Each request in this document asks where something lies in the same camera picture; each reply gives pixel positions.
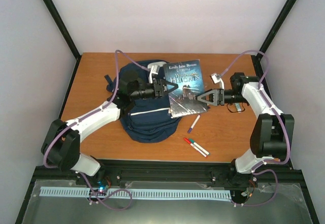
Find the red cap whiteboard marker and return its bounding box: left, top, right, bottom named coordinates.
left=183, top=138, right=207, bottom=158

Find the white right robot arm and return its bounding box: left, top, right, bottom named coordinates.
left=197, top=72, right=295, bottom=181

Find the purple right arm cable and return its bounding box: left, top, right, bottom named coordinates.
left=220, top=49, right=291, bottom=207

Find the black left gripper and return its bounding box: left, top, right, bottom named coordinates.
left=131, top=79, right=178, bottom=100

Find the dark blue Wuthering Heights book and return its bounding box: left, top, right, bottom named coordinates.
left=163, top=59, right=208, bottom=118

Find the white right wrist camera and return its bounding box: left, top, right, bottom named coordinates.
left=210, top=73, right=224, bottom=89

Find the purple cap whiteboard marker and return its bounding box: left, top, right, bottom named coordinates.
left=187, top=115, right=201, bottom=134

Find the green cap whiteboard marker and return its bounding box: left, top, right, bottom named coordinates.
left=189, top=139, right=210, bottom=155

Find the black aluminium frame rail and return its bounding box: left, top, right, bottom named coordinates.
left=32, top=160, right=306, bottom=190

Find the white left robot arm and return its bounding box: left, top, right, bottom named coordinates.
left=41, top=71, right=178, bottom=185

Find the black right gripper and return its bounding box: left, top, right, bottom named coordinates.
left=196, top=88, right=247, bottom=106

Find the light blue slotted cable duct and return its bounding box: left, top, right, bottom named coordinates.
left=39, top=186, right=231, bottom=202

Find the white glue stick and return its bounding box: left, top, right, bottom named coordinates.
left=234, top=103, right=242, bottom=113

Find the navy blue backpack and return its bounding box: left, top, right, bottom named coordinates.
left=104, top=59, right=182, bottom=143

